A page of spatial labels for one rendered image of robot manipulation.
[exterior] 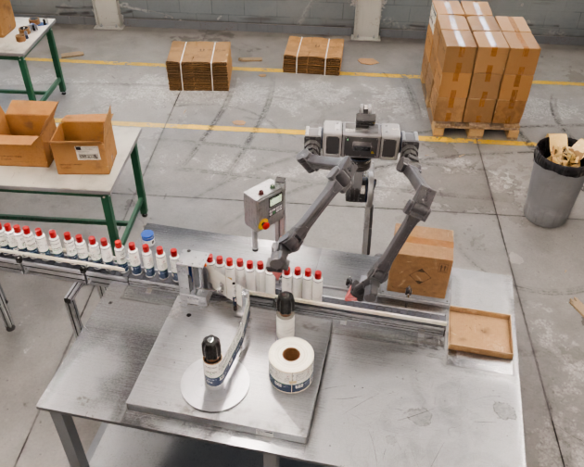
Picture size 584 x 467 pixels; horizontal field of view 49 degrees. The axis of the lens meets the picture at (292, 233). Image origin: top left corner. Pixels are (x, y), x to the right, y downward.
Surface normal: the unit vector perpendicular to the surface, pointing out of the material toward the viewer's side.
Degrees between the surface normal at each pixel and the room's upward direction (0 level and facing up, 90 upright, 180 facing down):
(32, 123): 89
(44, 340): 0
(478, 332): 0
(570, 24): 90
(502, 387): 0
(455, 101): 85
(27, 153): 90
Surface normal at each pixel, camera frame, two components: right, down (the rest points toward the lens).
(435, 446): 0.01, -0.76
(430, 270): -0.19, 0.63
